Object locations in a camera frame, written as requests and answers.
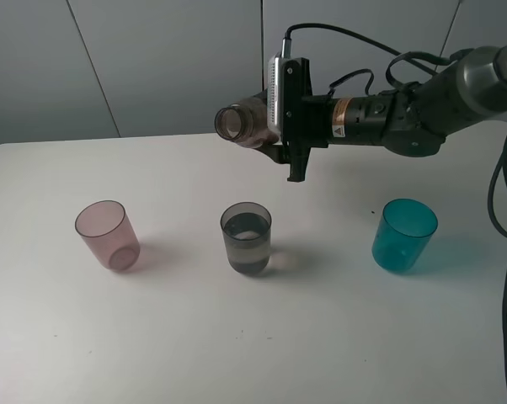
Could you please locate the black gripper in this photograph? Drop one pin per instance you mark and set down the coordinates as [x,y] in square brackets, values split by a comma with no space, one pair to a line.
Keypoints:
[378,120]

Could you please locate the brown translucent plastic bottle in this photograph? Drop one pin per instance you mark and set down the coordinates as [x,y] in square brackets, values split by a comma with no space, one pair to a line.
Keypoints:
[244,123]

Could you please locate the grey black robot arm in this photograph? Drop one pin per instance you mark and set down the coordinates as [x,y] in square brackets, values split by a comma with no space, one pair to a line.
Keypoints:
[411,119]

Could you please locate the grey translucent plastic cup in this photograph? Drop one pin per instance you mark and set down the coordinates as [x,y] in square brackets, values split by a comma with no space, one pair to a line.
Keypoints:
[246,230]

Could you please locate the teal translucent plastic cup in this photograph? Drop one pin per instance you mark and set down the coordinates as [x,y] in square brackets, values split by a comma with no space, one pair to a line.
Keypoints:
[404,230]

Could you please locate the pink translucent plastic cup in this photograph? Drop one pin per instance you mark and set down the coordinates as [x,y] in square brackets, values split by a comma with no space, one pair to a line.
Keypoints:
[107,231]

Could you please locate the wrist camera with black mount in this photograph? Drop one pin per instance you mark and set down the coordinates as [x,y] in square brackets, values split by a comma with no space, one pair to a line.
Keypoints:
[289,83]

